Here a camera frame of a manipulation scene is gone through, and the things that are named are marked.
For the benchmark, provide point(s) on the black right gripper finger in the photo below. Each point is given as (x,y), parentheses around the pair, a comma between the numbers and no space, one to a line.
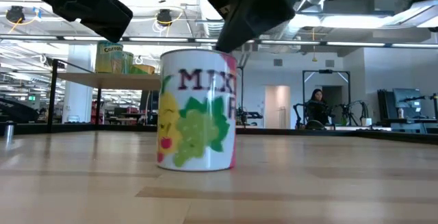
(239,22)

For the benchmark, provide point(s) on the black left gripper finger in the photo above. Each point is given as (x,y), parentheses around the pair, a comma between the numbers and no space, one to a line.
(109,15)

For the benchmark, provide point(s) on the tall yellow-green carrots can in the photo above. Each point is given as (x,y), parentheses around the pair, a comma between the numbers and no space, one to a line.
(109,59)

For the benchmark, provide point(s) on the short teal can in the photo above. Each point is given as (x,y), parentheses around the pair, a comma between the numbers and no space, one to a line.
(128,63)

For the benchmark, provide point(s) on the green red spaghetti sauce can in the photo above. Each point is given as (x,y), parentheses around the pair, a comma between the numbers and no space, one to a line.
(134,70)

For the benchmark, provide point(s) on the yellow label can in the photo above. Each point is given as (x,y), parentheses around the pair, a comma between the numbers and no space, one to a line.
(148,70)

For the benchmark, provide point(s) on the black background robot arm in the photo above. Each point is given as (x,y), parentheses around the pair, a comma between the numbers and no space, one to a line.
(347,112)
(297,114)

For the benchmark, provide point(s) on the wooden shelf with black legs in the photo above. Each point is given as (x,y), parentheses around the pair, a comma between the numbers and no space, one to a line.
(113,81)

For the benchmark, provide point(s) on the ceiling strip light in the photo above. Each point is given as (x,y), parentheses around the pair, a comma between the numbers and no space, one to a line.
(157,39)
(356,44)
(291,42)
(27,37)
(414,45)

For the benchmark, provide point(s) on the black ceiling-mounted device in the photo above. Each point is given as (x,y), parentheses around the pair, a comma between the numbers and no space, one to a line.
(15,14)
(164,18)

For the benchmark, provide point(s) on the black background stand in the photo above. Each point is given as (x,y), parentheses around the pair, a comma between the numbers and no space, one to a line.
(241,90)

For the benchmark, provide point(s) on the white building column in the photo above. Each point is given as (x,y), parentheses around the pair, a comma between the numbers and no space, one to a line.
(80,100)

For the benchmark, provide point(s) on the pale door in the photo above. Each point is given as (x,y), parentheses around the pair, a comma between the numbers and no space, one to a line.
(277,107)

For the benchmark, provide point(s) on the white mixed fruit can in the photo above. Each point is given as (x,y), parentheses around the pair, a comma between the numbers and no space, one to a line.
(196,114)

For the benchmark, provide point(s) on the person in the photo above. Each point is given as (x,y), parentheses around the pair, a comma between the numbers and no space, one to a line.
(317,111)

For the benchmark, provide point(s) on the silver metal cylinder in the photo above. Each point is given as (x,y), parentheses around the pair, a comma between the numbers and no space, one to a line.
(9,133)

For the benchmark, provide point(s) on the white cup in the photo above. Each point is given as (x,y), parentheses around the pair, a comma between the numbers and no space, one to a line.
(367,122)

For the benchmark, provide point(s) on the grey computer monitor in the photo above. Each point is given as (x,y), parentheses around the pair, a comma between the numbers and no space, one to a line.
(407,97)

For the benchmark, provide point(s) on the small white bottle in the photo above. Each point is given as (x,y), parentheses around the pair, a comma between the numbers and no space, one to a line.
(400,113)

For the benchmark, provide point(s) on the dark background desk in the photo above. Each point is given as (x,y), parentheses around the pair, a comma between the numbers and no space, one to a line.
(410,126)

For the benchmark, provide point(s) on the black background rig frame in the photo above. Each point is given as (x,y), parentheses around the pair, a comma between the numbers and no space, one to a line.
(326,71)

